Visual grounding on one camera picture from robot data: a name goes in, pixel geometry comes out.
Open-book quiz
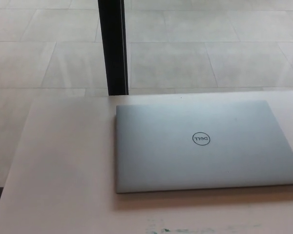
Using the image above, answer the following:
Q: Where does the black vertical window frame post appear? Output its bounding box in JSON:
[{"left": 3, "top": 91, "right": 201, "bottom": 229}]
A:
[{"left": 97, "top": 0, "right": 129, "bottom": 96}]

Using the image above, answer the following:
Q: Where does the silver Dell laptop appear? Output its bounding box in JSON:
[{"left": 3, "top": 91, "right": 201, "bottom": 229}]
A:
[{"left": 115, "top": 99, "right": 293, "bottom": 194}]

